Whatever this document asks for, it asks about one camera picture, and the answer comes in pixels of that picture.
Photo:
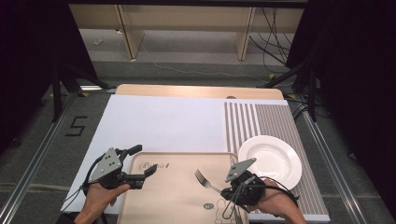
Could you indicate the beige tray with rabbit print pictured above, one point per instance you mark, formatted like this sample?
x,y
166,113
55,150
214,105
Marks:
x,y
174,193

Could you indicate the black metal stand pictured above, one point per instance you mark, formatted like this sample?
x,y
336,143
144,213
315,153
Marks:
x,y
57,93
312,93

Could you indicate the white board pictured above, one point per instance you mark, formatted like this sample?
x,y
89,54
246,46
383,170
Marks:
x,y
155,124

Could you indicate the small white floor scrap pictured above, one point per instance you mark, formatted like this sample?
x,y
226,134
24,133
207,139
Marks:
x,y
98,41

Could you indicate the metal fork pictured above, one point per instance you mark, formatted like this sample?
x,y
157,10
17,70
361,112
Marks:
x,y
204,180

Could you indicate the light wooden desk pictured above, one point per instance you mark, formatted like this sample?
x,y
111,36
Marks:
x,y
186,17

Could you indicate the person's right hand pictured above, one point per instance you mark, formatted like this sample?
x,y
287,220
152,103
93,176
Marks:
x,y
277,202

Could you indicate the white plate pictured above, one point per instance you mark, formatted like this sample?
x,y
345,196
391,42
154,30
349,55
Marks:
x,y
271,158

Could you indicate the black curtain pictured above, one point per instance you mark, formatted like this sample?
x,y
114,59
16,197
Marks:
x,y
358,77
31,62

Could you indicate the grey striped placemat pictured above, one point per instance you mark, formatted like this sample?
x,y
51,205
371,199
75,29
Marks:
x,y
280,118

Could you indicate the person's left hand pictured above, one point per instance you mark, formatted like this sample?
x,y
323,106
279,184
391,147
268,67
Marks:
x,y
99,197

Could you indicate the aluminium floor rail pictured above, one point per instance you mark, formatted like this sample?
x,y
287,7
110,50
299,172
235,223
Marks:
x,y
333,168
34,161

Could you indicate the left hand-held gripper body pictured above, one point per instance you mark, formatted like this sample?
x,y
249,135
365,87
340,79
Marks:
x,y
107,163

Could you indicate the yellow tape piece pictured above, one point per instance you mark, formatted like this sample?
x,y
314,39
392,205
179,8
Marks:
x,y
272,76
291,96
84,94

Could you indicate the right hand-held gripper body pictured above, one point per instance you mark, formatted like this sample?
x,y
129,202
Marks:
x,y
246,186

